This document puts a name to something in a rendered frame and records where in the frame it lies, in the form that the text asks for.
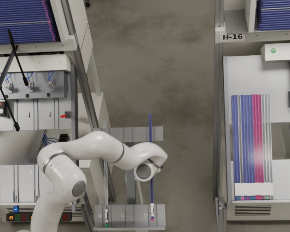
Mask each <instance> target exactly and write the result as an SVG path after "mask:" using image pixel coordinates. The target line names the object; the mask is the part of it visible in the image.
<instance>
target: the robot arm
mask: <svg viewBox="0 0 290 232"><path fill-rule="evenodd" d="M97 158H101V159H103V160H105V161H107V162H109V163H111V164H113V165H115V166H116V167H118V168H120V169H122V170H126V171H128V170H132V169H134V175H135V177H136V178H137V179H138V180H139V181H142V182H146V181H149V180H150V179H151V178H153V177H154V176H155V175H156V173H159V172H160V171H161V170H160V169H161V168H163V166H162V165H163V164H164V163H165V161H166V160H167V158H168V155H167V153H166V152H165V150H163V149H162V148H161V147H159V146H157V145H156V144H154V143H151V142H143V143H139V144H136V145H134V146H132V147H130V148H129V147H128V146H126V145H125V144H123V143H122V142H120V141H119V140H117V139H115V138H114V137H112V136H111V135H109V134H107V133H106V132H103V131H93V132H91V133H89V134H87V135H85V136H83V137H82V138H79V139H77V140H73V141H69V142H57V143H52V144H49V145H47V146H45V147H44V148H43V149H42V150H41V151H40V152H39V154H38V157H37V163H38V166H39V168H40V170H41V171H42V172H43V173H44V174H45V175H46V177H47V178H48V179H49V180H50V181H51V182H52V184H53V191H52V192H47V193H45V194H43V195H41V196H40V197H39V198H38V200H37V202H36V204H35V208H34V211H33V214H32V218H31V225H30V231H28V230H20V231H17V232H57V229H58V224H59V221H60V218H61V215H62V213H63V210H64V208H65V207H66V205H67V204H69V203H70V202H73V201H75V200H77V199H79V198H80V197H81V196H82V195H83V194H84V192H85V190H86V187H87V179H86V177H85V175H84V173H83V172H82V171H81V170H80V168H79V167H78V166H77V165H76V164H75V163H74V162H73V161H72V160H93V159H97Z"/></svg>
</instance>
